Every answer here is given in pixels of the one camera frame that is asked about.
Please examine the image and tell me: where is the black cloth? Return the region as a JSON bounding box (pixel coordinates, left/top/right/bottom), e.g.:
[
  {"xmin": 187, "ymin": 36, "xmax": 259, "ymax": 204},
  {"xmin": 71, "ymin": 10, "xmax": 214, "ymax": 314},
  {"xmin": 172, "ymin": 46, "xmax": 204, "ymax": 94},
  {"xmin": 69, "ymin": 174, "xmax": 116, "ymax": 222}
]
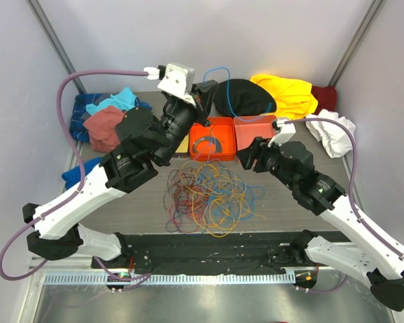
[{"xmin": 213, "ymin": 79, "xmax": 277, "ymax": 117}]

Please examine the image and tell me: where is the white slotted cable duct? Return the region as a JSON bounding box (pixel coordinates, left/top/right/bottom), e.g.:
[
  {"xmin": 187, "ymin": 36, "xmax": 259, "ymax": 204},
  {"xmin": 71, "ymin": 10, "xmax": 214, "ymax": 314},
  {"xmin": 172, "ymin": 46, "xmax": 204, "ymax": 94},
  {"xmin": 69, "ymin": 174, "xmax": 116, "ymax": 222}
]
[{"xmin": 43, "ymin": 271, "xmax": 296, "ymax": 285}]

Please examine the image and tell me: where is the royal blue cloth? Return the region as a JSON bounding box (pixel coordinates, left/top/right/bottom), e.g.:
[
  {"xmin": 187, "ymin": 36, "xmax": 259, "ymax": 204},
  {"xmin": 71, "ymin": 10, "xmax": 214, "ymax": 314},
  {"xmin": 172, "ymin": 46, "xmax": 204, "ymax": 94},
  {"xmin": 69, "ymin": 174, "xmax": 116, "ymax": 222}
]
[{"xmin": 61, "ymin": 157, "xmax": 101, "ymax": 190}]

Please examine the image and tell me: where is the right aluminium frame post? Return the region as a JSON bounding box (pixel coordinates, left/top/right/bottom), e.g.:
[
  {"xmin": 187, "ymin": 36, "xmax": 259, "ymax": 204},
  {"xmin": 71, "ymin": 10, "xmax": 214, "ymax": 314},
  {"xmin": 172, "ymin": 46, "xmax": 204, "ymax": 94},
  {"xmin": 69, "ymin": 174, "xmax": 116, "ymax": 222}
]
[{"xmin": 329, "ymin": 0, "xmax": 386, "ymax": 87}]

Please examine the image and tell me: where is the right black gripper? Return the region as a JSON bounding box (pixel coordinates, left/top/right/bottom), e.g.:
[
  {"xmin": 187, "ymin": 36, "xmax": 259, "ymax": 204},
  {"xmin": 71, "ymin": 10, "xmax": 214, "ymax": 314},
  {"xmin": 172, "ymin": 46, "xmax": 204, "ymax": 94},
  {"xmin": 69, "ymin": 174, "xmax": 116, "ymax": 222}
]
[{"xmin": 236, "ymin": 136, "xmax": 298, "ymax": 191}]

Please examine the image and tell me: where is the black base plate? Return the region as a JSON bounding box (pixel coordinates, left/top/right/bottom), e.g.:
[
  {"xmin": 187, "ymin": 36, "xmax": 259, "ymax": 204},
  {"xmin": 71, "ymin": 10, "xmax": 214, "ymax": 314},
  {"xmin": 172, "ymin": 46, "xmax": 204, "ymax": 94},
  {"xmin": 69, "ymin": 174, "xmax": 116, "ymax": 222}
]
[{"xmin": 90, "ymin": 231, "xmax": 353, "ymax": 274}]

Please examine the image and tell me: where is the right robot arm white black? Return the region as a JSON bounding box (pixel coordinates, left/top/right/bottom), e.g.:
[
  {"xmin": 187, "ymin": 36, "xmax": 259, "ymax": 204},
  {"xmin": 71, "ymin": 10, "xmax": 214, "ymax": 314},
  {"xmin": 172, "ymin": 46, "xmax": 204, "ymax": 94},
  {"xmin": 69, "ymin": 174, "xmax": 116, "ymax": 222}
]
[{"xmin": 236, "ymin": 137, "xmax": 404, "ymax": 312}]

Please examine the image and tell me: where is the grey coiled wire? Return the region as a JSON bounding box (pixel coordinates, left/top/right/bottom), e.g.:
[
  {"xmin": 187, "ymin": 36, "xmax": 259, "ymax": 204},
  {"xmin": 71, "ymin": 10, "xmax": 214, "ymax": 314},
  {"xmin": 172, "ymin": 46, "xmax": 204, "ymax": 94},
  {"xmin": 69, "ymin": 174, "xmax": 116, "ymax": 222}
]
[{"xmin": 193, "ymin": 135, "xmax": 224, "ymax": 153}]

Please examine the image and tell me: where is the cyan cloth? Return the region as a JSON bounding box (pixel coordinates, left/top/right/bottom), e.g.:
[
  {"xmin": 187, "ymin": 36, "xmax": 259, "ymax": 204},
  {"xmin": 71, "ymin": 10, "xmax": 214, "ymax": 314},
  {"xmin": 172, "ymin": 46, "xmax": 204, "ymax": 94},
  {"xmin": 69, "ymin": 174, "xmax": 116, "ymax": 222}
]
[{"xmin": 86, "ymin": 87, "xmax": 141, "ymax": 116}]

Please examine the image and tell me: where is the salmon pink cloth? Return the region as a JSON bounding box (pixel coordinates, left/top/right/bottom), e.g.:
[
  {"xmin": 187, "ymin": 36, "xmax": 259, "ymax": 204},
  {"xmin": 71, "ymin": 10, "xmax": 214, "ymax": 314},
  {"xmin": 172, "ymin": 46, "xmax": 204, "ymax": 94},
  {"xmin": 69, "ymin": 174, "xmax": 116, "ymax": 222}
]
[{"xmin": 83, "ymin": 106, "xmax": 125, "ymax": 153}]

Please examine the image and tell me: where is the red tangled wire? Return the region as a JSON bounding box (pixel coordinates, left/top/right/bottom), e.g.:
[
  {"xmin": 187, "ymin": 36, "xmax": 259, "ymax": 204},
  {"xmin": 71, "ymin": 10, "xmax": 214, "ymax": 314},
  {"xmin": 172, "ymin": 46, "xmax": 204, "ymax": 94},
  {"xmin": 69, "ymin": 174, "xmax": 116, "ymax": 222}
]
[{"xmin": 164, "ymin": 167, "xmax": 209, "ymax": 225}]

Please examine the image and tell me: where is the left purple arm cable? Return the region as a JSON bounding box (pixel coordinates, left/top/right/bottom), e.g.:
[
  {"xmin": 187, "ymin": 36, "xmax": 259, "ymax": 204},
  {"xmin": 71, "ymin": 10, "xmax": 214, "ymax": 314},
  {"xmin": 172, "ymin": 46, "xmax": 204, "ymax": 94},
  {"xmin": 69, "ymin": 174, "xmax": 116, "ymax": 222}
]
[{"xmin": 0, "ymin": 69, "xmax": 152, "ymax": 292}]

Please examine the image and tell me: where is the orange square tray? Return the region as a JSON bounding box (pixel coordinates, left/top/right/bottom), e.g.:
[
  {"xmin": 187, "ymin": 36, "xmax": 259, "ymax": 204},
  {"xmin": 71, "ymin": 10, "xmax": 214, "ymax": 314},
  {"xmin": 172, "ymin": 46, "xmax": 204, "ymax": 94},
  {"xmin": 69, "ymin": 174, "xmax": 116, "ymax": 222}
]
[{"xmin": 189, "ymin": 117, "xmax": 236, "ymax": 162}]

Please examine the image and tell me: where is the blue plaid cloth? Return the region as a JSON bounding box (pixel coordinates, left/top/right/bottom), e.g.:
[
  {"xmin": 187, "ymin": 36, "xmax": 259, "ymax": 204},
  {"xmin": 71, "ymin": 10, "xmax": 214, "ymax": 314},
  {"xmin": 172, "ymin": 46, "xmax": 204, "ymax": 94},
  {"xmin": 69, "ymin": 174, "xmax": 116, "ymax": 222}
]
[{"xmin": 69, "ymin": 92, "xmax": 153, "ymax": 142}]

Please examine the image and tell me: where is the yellow cloth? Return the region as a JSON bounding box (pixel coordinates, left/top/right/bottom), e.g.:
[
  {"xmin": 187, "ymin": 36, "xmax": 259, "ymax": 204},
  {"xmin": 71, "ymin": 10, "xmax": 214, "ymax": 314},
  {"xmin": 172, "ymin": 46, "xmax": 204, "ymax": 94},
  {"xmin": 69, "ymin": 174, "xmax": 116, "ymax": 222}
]
[{"xmin": 250, "ymin": 74, "xmax": 318, "ymax": 119}]

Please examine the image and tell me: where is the white cloth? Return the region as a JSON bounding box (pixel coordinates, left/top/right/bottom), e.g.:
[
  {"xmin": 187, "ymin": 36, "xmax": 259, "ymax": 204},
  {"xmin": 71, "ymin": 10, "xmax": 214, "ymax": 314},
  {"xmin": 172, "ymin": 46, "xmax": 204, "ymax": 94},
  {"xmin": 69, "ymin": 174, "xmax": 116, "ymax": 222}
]
[{"xmin": 306, "ymin": 109, "xmax": 356, "ymax": 158}]

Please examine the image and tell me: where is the light blue wire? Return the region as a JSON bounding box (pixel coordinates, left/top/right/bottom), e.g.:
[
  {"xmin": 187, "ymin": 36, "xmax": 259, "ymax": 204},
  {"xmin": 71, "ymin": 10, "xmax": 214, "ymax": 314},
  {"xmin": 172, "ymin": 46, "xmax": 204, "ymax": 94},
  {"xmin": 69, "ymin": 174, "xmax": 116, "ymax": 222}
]
[{"xmin": 188, "ymin": 66, "xmax": 277, "ymax": 162}]

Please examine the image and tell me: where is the gold tin box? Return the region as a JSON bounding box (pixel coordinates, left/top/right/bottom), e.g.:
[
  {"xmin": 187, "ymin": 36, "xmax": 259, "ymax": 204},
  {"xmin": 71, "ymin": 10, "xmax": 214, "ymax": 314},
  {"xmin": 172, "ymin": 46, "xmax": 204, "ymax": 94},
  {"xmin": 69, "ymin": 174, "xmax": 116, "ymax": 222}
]
[{"xmin": 175, "ymin": 135, "xmax": 189, "ymax": 154}]

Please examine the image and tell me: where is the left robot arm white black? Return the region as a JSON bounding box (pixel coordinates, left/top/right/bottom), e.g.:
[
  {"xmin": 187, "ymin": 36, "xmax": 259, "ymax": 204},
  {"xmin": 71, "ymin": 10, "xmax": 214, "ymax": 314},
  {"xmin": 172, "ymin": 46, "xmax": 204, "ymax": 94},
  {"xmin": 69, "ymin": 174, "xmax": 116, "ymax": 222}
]
[{"xmin": 23, "ymin": 80, "xmax": 219, "ymax": 268}]

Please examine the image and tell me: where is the left aluminium frame post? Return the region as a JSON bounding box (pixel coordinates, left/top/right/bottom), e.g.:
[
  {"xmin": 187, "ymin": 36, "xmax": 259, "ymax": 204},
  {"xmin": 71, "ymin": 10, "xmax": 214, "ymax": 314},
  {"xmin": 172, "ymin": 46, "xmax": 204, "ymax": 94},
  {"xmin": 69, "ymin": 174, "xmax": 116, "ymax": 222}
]
[{"xmin": 26, "ymin": 0, "xmax": 76, "ymax": 75}]

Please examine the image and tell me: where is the salmon pink square tray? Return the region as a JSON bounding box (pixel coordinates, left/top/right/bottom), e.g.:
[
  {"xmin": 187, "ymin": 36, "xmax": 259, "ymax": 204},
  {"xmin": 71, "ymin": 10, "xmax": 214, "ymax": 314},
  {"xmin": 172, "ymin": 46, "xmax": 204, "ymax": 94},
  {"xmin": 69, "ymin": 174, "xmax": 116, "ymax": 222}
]
[{"xmin": 233, "ymin": 114, "xmax": 275, "ymax": 151}]

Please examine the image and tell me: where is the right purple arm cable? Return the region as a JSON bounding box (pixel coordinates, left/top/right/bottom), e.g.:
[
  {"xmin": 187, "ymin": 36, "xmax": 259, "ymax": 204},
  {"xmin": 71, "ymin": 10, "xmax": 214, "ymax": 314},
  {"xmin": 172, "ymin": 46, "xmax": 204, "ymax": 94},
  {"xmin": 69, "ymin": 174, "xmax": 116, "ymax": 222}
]
[{"xmin": 291, "ymin": 117, "xmax": 404, "ymax": 294}]

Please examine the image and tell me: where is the blue tangled wire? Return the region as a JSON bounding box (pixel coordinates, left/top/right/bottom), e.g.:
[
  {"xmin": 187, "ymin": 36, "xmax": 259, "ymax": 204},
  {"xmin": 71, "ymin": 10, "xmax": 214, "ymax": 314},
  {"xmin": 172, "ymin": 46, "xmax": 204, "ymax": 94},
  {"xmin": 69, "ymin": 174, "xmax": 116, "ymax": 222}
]
[{"xmin": 165, "ymin": 161, "xmax": 267, "ymax": 234}]

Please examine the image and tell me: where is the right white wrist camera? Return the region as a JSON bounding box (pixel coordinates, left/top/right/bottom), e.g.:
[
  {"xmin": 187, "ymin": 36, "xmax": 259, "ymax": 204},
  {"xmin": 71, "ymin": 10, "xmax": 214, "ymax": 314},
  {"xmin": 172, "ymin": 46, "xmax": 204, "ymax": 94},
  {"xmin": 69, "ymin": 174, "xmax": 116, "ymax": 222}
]
[{"xmin": 268, "ymin": 117, "xmax": 296, "ymax": 147}]

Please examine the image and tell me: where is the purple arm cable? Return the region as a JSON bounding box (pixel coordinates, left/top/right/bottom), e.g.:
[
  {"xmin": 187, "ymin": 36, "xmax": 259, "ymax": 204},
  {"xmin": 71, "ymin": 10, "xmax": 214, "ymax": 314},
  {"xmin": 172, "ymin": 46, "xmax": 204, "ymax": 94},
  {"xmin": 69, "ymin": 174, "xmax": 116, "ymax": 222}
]
[
  {"xmin": 291, "ymin": 117, "xmax": 404, "ymax": 294},
  {"xmin": 0, "ymin": 69, "xmax": 152, "ymax": 292}
]

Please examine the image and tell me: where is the dark red cloth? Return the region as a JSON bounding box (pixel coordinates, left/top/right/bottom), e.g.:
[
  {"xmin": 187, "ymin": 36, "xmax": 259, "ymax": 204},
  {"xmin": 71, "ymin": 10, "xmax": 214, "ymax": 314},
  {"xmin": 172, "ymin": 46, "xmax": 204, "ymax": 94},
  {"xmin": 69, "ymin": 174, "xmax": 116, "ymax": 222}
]
[{"xmin": 311, "ymin": 85, "xmax": 337, "ymax": 115}]

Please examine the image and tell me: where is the aluminium frame post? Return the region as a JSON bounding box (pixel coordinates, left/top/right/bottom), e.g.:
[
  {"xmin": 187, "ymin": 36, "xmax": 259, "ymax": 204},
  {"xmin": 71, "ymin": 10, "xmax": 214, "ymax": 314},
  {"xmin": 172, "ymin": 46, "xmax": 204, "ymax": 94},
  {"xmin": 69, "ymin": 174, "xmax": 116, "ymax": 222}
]
[
  {"xmin": 26, "ymin": 0, "xmax": 76, "ymax": 75},
  {"xmin": 329, "ymin": 0, "xmax": 386, "ymax": 87}
]

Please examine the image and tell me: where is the yellow tangled wire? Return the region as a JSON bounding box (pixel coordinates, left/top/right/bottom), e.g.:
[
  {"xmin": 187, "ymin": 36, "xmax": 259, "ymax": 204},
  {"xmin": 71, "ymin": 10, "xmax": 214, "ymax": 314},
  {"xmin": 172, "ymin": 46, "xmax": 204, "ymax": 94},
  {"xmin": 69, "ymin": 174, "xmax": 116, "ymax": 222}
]
[{"xmin": 178, "ymin": 159, "xmax": 250, "ymax": 238}]

